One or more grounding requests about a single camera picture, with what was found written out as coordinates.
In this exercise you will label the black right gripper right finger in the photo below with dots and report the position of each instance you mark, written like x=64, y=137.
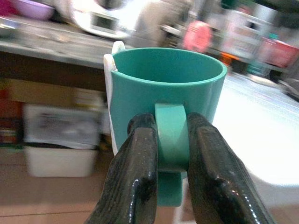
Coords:
x=219, y=177

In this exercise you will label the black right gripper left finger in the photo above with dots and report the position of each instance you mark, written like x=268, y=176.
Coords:
x=130, y=172

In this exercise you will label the purple bowl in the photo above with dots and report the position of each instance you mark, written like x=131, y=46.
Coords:
x=35, y=9

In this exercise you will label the white plastic storage bin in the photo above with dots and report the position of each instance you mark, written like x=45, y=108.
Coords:
x=60, y=149

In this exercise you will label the teal plastic mug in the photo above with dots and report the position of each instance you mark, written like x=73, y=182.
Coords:
x=163, y=93

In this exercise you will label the pink round object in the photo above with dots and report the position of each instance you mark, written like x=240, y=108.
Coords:
x=197, y=37

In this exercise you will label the white round table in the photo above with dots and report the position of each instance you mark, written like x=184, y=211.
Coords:
x=259, y=130

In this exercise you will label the brown cardboard box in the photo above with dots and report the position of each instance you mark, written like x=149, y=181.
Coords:
x=39, y=92

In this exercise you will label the white kitchen appliance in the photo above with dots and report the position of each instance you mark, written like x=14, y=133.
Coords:
x=102, y=18

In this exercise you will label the red crate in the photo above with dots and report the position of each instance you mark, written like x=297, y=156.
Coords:
x=278, y=52

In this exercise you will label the grey kitchen counter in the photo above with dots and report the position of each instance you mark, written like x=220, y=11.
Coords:
x=51, y=44

